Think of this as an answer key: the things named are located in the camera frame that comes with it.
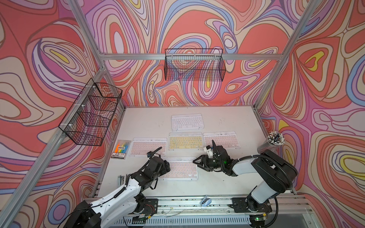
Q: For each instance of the black wire basket left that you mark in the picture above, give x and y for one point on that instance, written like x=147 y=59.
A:
x=91 y=114

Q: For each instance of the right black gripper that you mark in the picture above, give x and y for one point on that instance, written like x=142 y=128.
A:
x=203 y=158

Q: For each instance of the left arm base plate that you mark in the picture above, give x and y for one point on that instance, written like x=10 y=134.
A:
x=147 y=207

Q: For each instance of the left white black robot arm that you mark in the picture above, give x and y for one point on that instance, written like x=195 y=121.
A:
x=126 y=199

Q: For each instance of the pink keyboard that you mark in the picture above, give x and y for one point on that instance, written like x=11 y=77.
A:
x=141 y=146
x=227 y=140
x=181 y=169

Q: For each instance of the pink keyboard right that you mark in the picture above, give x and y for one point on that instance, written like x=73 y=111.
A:
x=227 y=140

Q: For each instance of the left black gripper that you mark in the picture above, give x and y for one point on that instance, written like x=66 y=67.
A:
x=168 y=168

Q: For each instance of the pink keyboard left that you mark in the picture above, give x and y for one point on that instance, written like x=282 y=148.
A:
x=141 y=146

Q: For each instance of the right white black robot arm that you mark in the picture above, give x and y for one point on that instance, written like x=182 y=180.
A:
x=277 y=174

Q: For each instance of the black wire basket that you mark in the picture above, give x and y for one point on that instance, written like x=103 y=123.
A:
x=91 y=114
x=194 y=64

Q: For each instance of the pink keyboard front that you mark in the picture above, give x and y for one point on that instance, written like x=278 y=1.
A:
x=181 y=169

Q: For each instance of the colourful marker pack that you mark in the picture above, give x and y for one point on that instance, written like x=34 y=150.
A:
x=121 y=149

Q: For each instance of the blue white binder clip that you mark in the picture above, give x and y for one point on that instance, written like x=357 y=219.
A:
x=205 y=202

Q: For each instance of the white keyboard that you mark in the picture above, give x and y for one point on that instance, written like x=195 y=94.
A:
x=187 y=122

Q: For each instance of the yellow keyboard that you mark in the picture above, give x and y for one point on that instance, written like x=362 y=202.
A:
x=185 y=141

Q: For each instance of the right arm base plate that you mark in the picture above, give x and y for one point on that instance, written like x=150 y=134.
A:
x=244 y=205

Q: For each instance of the black wire basket back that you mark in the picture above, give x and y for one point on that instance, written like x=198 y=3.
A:
x=194 y=64

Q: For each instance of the metal cup with pencils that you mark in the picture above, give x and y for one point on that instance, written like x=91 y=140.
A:
x=274 y=140

